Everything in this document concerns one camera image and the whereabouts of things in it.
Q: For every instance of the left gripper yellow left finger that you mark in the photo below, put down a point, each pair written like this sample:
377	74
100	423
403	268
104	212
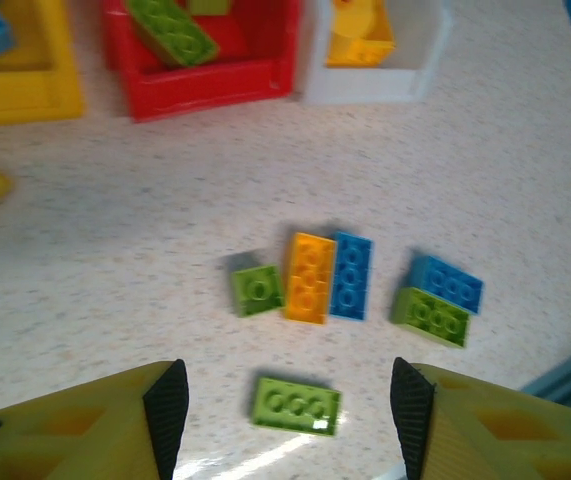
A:
65	435

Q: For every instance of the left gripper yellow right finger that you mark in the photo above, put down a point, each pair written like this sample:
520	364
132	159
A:
505	440

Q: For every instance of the green two-by-four brick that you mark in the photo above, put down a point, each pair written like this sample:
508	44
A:
175	35
432	317
292	405

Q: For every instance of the green two-by-two brick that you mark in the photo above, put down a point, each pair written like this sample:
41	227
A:
207	6
257	291

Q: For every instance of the orange two-by-four brick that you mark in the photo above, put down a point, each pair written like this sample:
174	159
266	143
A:
307	280

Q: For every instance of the yellow plastic bin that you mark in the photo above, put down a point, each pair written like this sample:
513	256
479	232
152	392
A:
60	75

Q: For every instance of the red plastic bin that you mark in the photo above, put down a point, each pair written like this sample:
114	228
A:
205	85

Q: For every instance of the white plastic bin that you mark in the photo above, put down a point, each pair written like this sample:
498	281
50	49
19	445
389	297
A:
365	85

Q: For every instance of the orange two-by-two brick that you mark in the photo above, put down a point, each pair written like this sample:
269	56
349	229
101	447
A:
360	52

